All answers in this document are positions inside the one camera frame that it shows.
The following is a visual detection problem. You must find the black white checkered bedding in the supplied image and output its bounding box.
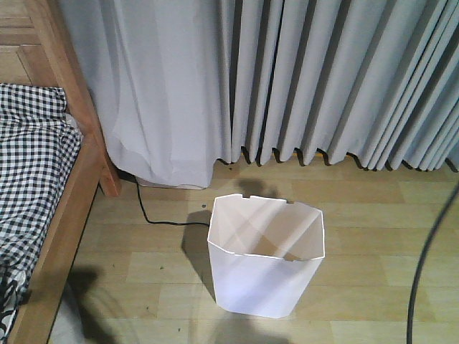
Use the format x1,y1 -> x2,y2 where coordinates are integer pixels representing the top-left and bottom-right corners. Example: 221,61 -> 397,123
1,83 -> 82,343

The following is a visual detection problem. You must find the black floor cable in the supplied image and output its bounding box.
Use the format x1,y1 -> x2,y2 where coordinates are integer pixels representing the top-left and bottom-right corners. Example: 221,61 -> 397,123
120,171 -> 211,227

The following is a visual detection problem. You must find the grey round rug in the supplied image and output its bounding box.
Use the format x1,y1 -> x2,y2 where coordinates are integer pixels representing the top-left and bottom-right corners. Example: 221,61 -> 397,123
48,283 -> 85,344

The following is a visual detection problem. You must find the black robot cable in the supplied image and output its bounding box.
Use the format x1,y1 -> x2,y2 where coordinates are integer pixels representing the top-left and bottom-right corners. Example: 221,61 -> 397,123
406,178 -> 459,344

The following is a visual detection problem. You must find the wooden bed frame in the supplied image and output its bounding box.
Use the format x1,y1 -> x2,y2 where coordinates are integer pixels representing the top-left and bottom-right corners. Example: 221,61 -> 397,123
1,1 -> 120,343

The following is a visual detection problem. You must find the grey curtain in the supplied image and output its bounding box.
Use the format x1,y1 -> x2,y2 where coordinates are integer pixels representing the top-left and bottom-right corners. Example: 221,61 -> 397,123
60,1 -> 458,188

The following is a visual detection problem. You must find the white plastic trash bin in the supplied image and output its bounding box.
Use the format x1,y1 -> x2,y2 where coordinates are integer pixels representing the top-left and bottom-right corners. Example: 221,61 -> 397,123
207,193 -> 326,319

